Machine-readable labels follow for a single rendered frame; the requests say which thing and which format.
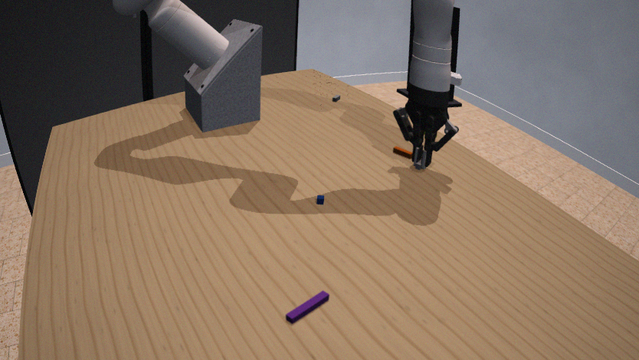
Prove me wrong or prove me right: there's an orange rod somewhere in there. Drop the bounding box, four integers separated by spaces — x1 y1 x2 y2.
393 146 412 159

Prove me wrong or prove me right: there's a purple rod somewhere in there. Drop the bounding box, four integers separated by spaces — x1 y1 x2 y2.
286 291 329 324

